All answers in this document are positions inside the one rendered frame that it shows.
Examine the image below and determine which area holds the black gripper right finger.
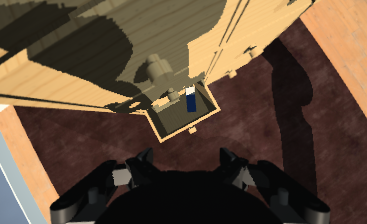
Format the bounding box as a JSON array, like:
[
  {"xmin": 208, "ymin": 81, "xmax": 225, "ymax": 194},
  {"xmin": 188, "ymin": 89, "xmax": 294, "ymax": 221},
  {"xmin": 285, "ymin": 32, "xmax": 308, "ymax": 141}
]
[{"xmin": 201, "ymin": 148, "xmax": 330, "ymax": 224}]

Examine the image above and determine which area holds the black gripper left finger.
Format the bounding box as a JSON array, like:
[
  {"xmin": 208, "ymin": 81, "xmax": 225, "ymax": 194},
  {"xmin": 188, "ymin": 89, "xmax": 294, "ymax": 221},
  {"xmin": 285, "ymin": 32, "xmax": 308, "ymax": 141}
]
[{"xmin": 49, "ymin": 148, "xmax": 174, "ymax": 224}]

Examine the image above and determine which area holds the small wooden chest of drawers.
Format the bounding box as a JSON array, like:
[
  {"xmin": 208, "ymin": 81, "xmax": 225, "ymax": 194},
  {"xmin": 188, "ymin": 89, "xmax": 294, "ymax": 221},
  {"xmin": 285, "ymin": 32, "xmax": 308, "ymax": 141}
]
[{"xmin": 0, "ymin": 0, "xmax": 313, "ymax": 115}]

